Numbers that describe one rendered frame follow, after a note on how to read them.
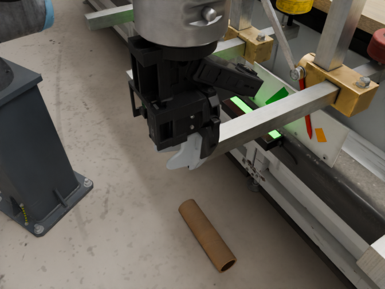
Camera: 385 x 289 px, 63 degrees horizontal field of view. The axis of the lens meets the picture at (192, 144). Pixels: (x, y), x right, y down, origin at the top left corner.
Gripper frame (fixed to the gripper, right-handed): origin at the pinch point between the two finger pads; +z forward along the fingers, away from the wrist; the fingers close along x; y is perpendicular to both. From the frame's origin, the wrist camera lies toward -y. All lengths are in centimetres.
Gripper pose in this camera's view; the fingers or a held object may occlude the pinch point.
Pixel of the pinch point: (195, 159)
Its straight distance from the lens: 46.0
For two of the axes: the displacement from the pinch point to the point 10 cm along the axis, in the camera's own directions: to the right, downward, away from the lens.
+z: -0.2, 7.1, 7.1
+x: 5.1, 6.2, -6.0
